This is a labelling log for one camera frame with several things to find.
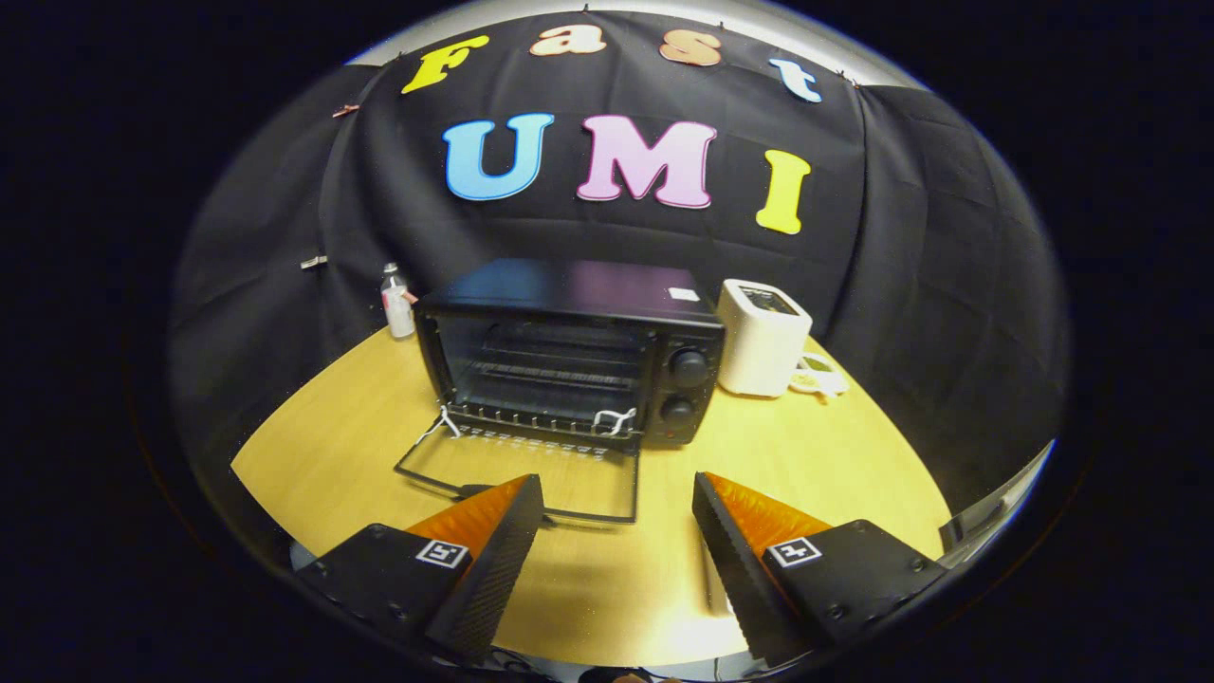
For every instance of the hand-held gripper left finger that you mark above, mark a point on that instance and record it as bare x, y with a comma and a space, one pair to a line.
493, 574

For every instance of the clear plastic bottle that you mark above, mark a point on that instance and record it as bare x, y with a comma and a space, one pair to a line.
398, 313

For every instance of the small white dish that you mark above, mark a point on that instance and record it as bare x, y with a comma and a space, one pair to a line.
816, 379

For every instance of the copper cloth clip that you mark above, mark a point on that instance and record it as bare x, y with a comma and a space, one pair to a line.
346, 110

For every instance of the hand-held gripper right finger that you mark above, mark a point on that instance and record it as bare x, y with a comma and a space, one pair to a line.
735, 569

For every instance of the black toaster oven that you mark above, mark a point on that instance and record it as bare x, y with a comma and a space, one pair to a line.
569, 285

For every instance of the white pop-up toaster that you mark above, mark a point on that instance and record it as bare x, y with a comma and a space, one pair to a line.
759, 351

